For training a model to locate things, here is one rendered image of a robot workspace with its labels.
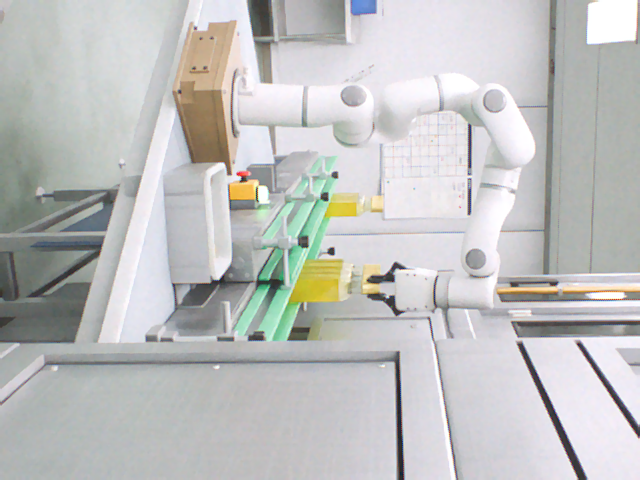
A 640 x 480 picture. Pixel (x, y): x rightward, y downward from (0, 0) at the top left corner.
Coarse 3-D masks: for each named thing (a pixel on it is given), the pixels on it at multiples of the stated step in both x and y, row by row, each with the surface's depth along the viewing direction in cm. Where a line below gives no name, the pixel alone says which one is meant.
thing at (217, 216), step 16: (208, 176) 154; (224, 176) 169; (208, 192) 154; (224, 192) 170; (208, 208) 154; (224, 208) 171; (208, 224) 155; (224, 224) 172; (208, 240) 156; (224, 240) 172; (224, 256) 173
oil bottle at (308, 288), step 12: (300, 276) 192; (312, 276) 192; (324, 276) 192; (336, 276) 191; (300, 288) 189; (312, 288) 189; (324, 288) 189; (336, 288) 189; (348, 288) 189; (288, 300) 190; (300, 300) 190; (312, 300) 190; (324, 300) 190; (336, 300) 189
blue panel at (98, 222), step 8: (280, 160) 339; (104, 208) 236; (112, 208) 236; (88, 216) 224; (96, 216) 224; (104, 216) 223; (80, 224) 213; (88, 224) 213; (96, 224) 212; (104, 224) 212
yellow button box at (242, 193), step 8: (232, 184) 214; (240, 184) 214; (248, 184) 214; (256, 184) 217; (232, 192) 214; (240, 192) 214; (248, 192) 214; (232, 200) 215; (240, 200) 215; (248, 200) 215; (256, 200) 216; (232, 208) 215; (240, 208) 215; (248, 208) 215
